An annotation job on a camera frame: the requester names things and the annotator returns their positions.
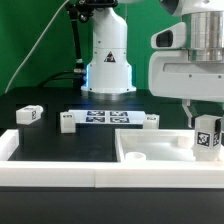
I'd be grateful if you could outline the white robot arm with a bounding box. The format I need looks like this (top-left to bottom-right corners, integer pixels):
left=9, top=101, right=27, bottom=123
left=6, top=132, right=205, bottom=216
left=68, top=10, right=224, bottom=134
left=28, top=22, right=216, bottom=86
left=81, top=0, right=224, bottom=108

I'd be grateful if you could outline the grey cable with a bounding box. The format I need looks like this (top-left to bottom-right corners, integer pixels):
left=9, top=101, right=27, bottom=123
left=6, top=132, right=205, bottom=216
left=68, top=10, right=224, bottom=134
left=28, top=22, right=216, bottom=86
left=4, top=0, right=72, bottom=94

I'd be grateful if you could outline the white base marker plate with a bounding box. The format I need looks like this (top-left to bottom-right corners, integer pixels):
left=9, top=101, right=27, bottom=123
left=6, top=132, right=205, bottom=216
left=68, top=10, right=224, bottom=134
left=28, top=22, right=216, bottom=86
left=71, top=110, right=146, bottom=125

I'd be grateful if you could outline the white square tabletop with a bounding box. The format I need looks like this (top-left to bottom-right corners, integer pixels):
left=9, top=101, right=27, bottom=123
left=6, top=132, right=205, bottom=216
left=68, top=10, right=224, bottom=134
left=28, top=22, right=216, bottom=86
left=115, top=129, right=224, bottom=162

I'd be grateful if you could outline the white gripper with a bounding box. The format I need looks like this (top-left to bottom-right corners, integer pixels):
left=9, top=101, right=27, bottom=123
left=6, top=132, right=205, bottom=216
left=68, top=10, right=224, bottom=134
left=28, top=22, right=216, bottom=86
left=148, top=50, right=224, bottom=133

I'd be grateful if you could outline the black cable bundle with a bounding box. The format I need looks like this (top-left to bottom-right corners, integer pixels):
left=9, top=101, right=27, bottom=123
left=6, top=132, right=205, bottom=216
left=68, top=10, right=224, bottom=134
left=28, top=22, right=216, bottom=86
left=39, top=2, right=88, bottom=88

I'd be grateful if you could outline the white U-shaped obstacle fence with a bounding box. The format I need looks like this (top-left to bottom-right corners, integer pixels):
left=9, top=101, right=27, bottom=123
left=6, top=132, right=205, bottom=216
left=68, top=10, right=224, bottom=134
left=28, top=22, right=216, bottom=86
left=0, top=129, right=224, bottom=189

